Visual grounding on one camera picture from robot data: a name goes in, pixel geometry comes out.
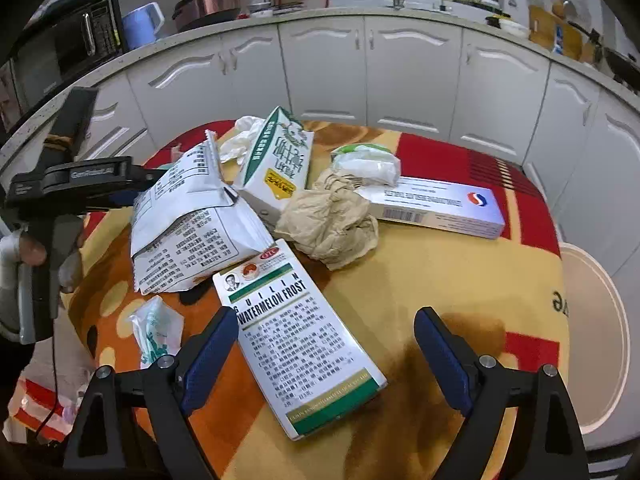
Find red white striped bag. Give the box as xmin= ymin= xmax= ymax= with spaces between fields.
xmin=7 ymin=367 xmax=83 ymax=445

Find white milk carton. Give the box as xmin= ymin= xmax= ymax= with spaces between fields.
xmin=234 ymin=106 xmax=316 ymax=232

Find black cable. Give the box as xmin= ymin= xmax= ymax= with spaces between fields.
xmin=34 ymin=317 xmax=62 ymax=443

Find white green medicine box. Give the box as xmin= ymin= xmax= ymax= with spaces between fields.
xmin=212 ymin=238 xmax=389 ymax=442

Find wooden cutting board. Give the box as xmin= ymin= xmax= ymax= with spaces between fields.
xmin=529 ymin=4 xmax=584 ymax=59

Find white kitchen cabinets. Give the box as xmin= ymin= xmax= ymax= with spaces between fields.
xmin=0 ymin=10 xmax=640 ymax=286

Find white printed snack bag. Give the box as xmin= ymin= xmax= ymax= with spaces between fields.
xmin=130 ymin=130 xmax=277 ymax=296

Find crumpled brown paper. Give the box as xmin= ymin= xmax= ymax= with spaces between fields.
xmin=274 ymin=167 xmax=380 ymax=272

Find black wok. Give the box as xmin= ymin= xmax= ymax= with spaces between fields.
xmin=569 ymin=20 xmax=640 ymax=88

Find copper coloured cooking pot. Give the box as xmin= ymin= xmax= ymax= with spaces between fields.
xmin=172 ymin=0 xmax=244 ymax=32

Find cream round waste bin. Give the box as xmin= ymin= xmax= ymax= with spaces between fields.
xmin=554 ymin=242 xmax=632 ymax=452

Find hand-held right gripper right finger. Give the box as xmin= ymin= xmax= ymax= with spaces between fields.
xmin=414 ymin=306 xmax=592 ymax=480

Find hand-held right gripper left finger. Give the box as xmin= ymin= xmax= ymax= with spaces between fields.
xmin=62 ymin=306 xmax=241 ymax=480

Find long white cardboard box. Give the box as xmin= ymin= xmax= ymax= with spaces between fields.
xmin=356 ymin=176 xmax=507 ymax=240

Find clear green printed wrapper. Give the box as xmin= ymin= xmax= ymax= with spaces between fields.
xmin=127 ymin=296 xmax=185 ymax=369

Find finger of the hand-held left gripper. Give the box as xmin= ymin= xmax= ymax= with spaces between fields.
xmin=85 ymin=165 xmax=169 ymax=209

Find orange red printed blanket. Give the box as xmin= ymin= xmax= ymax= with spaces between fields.
xmin=59 ymin=120 xmax=571 ymax=480

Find crumpled white tissue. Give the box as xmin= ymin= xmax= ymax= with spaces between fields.
xmin=219 ymin=116 xmax=266 ymax=164

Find person's left hand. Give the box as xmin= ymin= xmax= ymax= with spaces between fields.
xmin=19 ymin=230 xmax=85 ymax=295

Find green white plastic packet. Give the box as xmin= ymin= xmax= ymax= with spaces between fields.
xmin=331 ymin=143 xmax=402 ymax=187

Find black microwave oven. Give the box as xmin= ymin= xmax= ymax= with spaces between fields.
xmin=9 ymin=0 xmax=124 ymax=131

